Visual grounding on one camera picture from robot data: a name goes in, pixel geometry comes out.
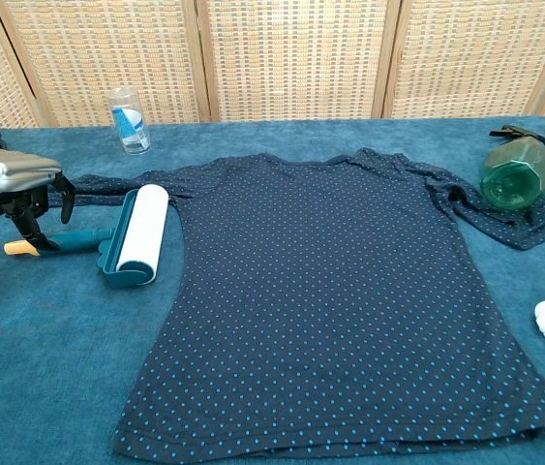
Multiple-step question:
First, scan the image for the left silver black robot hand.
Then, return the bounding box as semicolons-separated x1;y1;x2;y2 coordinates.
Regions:
0;148;77;254

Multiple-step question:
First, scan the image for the teal white lint roller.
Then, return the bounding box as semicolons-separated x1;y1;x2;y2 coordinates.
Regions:
3;183;171;291

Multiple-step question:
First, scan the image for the clear cylinder blue label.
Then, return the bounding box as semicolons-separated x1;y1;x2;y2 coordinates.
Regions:
106;86;152;156

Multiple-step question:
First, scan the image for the blue table cover cloth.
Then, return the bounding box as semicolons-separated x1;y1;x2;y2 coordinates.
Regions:
0;114;545;465

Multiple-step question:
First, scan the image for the woven wooden folding screen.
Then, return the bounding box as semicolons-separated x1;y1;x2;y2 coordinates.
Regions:
0;0;545;142

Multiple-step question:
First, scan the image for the navy polka dot shirt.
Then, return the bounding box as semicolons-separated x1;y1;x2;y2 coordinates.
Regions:
47;147;545;461

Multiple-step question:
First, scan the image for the green spray bottle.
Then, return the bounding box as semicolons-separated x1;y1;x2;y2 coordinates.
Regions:
478;124;545;211

